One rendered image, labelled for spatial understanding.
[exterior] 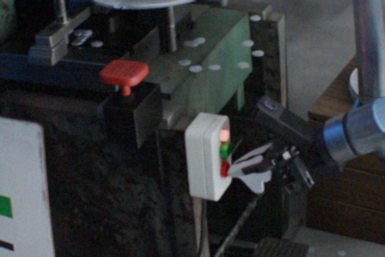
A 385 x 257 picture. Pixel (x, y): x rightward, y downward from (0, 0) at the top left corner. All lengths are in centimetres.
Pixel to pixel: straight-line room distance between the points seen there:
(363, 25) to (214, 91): 45
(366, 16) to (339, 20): 206
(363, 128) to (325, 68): 171
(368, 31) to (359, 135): 18
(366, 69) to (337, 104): 66
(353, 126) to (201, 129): 27
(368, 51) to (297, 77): 157
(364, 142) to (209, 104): 46
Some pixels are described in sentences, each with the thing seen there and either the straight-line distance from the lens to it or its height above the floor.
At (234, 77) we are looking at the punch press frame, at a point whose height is 53.
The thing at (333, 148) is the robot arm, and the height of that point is 64.
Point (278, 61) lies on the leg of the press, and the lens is 189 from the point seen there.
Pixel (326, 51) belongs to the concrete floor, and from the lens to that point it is 315.
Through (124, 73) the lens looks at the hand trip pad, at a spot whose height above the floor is 76.
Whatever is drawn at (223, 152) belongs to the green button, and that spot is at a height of 58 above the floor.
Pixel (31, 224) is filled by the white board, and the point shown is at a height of 37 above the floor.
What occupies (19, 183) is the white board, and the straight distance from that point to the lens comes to 169.
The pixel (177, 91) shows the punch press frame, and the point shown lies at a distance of 154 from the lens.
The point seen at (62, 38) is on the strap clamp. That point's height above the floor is 72.
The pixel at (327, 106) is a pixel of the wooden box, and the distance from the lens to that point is 206.
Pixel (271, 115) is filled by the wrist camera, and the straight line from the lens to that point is 138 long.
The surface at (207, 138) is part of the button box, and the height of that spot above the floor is 62.
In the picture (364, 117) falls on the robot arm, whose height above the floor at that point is 70.
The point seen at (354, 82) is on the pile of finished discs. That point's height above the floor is 38.
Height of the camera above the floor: 136
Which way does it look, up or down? 30 degrees down
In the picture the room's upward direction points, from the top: 5 degrees counter-clockwise
